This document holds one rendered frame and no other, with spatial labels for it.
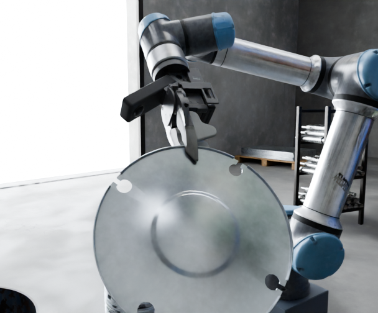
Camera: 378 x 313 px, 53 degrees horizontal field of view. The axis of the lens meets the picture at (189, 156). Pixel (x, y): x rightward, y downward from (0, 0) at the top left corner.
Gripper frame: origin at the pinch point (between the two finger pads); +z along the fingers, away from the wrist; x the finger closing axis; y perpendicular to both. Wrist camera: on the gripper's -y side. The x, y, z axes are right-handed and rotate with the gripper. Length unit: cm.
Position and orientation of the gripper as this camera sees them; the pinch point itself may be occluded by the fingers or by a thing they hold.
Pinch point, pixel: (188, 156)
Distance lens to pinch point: 61.0
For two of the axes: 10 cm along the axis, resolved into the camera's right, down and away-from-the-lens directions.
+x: -2.7, 6.1, 7.4
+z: 2.7, 7.9, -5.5
